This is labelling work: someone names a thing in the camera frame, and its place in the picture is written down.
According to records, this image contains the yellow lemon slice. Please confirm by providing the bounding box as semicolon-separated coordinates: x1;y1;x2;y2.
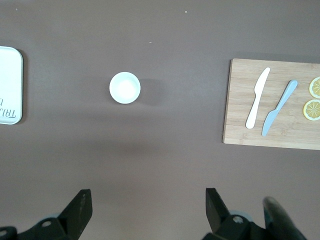
302;98;320;122
308;76;320;99

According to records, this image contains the white IKEA cup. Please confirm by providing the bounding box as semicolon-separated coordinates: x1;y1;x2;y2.
109;71;142;105

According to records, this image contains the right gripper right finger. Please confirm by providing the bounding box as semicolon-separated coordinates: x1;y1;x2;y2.
201;187;266;240

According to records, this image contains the grey plastic knife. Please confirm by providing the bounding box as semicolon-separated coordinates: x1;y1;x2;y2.
261;79;299;137

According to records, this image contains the bamboo cutting board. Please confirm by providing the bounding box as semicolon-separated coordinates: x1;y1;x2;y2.
222;58;320;151

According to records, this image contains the cream bear print tray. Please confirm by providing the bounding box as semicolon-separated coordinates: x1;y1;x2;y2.
0;46;24;125

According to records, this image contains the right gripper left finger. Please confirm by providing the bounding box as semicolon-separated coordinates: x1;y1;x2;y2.
18;189;93;240

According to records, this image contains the white plastic knife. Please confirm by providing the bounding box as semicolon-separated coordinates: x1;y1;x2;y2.
245;67;271;130

